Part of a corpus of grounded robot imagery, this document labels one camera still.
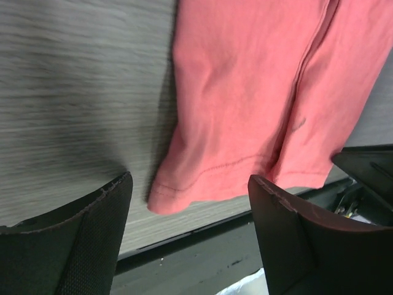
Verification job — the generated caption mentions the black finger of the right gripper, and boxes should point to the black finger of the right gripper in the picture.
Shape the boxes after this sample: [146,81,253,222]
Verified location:
[332,146,392,210]

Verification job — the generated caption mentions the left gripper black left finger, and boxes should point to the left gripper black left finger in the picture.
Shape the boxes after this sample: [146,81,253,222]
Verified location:
[1,172,133,294]

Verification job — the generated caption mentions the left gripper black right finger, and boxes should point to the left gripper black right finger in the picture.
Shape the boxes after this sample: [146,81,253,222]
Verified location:
[248,175,392,294]

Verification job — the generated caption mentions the salmon pink t-shirt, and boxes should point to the salmon pink t-shirt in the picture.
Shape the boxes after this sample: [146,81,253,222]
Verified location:
[147,1,392,214]

